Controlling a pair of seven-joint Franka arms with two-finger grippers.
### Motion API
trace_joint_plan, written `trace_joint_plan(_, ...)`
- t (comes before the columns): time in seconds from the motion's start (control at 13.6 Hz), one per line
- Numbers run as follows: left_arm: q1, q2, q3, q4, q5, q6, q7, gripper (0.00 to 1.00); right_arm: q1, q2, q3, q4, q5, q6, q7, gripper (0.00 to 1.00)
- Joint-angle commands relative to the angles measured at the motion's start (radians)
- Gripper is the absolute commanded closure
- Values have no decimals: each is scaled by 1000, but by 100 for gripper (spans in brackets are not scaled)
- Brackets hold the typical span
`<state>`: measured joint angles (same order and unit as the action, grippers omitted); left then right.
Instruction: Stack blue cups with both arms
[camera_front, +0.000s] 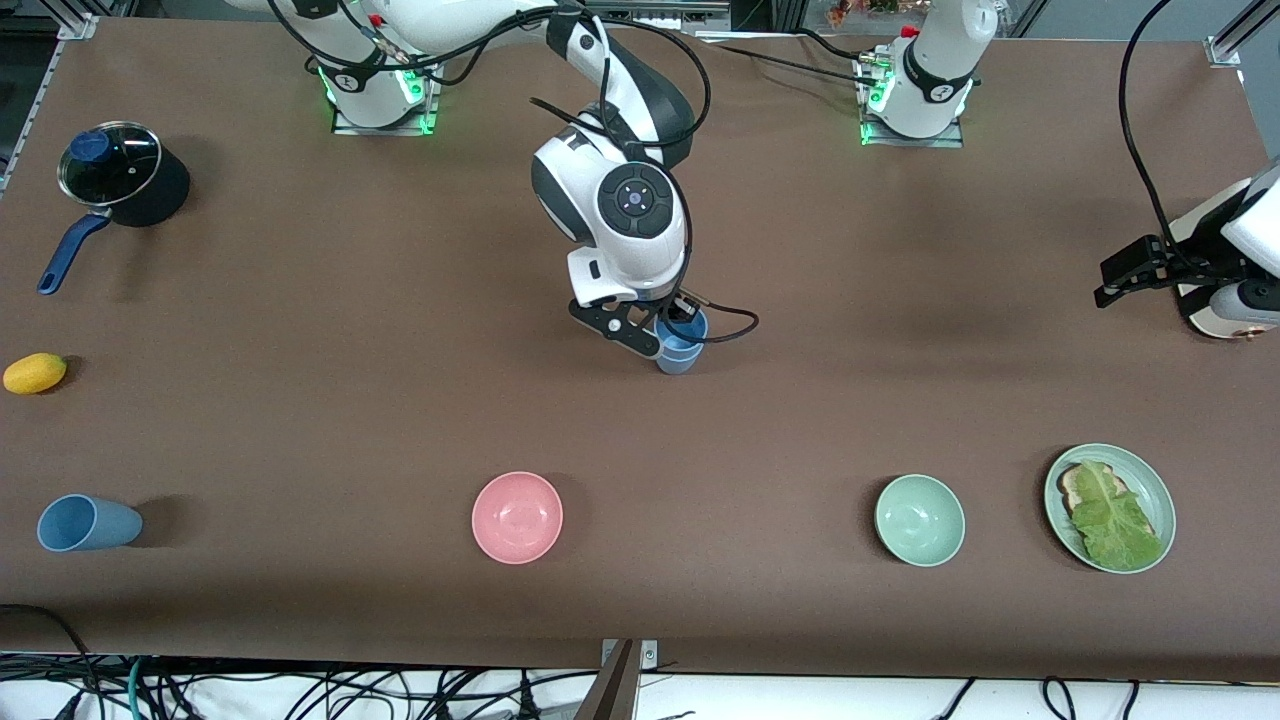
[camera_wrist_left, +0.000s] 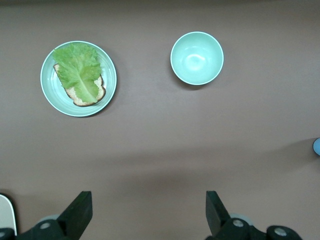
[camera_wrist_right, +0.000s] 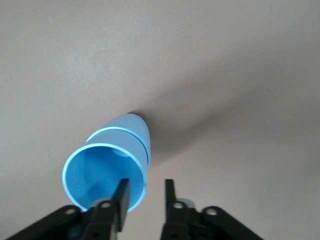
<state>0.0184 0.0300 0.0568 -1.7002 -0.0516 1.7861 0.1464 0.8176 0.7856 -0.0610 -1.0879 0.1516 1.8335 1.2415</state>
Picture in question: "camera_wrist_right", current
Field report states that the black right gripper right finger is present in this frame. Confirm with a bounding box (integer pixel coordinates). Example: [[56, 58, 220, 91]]
[[159, 178, 266, 240]]

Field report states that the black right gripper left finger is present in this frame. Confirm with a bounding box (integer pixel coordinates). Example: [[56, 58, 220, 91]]
[[6, 178, 131, 240]]

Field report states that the blue plastic cup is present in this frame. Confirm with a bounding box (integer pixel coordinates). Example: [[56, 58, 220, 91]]
[[87, 112, 152, 168], [61, 127, 149, 214]]

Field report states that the brown table cover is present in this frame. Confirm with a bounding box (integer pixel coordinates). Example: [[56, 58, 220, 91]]
[[0, 0, 320, 240]]

